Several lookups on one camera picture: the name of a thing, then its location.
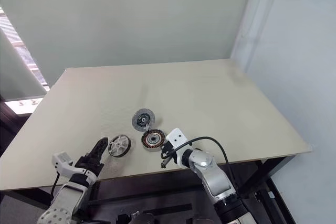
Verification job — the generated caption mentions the grey motor housing copper windings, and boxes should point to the grey motor housing copper windings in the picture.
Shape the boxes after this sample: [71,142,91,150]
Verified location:
[141,130,167,153]

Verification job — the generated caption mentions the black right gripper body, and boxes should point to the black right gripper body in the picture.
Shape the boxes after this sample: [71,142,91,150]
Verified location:
[159,148,182,169]

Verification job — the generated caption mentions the silver spoked rotor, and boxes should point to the silver spoked rotor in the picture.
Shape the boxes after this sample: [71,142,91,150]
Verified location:
[108,134,132,158]

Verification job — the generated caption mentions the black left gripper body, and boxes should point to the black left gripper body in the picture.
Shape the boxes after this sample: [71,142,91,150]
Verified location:
[75,155,106,180]

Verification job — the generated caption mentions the slatted window blind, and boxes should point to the slatted window blind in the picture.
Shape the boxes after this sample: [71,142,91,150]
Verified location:
[0,6,51,93]

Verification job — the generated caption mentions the black flat bar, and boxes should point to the black flat bar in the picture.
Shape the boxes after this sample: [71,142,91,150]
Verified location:
[146,202,193,217]

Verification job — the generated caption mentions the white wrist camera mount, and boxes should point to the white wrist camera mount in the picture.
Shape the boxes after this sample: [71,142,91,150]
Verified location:
[51,151,97,187]
[165,127,188,154]

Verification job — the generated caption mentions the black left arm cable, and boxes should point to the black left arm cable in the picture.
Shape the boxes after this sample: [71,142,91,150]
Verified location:
[50,170,60,200]

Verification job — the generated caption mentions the dark rounded shape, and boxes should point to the dark rounded shape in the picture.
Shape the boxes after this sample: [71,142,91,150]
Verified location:
[193,215,214,224]
[131,212,159,224]

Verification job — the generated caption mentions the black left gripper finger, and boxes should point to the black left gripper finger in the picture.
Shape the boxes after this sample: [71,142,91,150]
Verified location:
[98,136,110,167]
[90,137,106,163]

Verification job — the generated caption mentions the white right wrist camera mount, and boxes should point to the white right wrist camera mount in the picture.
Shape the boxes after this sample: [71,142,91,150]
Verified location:
[165,127,188,154]

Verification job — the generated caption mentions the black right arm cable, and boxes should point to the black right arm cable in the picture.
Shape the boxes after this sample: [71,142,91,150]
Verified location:
[160,136,241,200]

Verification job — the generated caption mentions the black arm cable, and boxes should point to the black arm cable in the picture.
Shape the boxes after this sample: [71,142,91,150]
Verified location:
[50,170,60,200]
[160,136,241,200]

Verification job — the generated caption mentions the black table frame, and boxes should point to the black table frame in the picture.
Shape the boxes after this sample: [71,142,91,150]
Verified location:
[0,155,297,224]

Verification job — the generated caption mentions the white window sill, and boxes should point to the white window sill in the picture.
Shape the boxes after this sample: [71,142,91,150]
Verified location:
[5,97,45,115]

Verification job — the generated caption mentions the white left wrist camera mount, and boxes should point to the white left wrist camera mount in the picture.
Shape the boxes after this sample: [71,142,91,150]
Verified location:
[51,151,97,187]

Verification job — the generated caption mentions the grey roller blind panel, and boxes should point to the grey roller blind panel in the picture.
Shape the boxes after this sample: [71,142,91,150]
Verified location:
[0,28,48,102]

